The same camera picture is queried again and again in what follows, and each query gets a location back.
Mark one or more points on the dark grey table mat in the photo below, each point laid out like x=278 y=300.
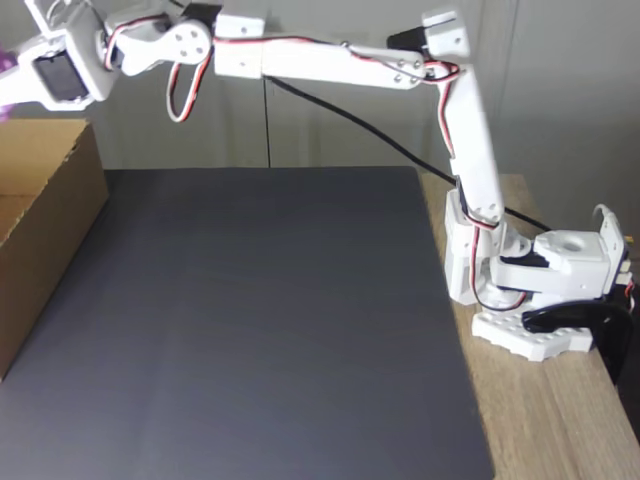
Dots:
x=275 y=350

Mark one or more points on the black table clamp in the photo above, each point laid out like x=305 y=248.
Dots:
x=612 y=340

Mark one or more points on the brown cardboard box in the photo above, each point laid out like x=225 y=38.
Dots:
x=55 y=215

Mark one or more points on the pink purple bumpy ball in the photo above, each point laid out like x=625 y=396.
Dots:
x=5 y=57

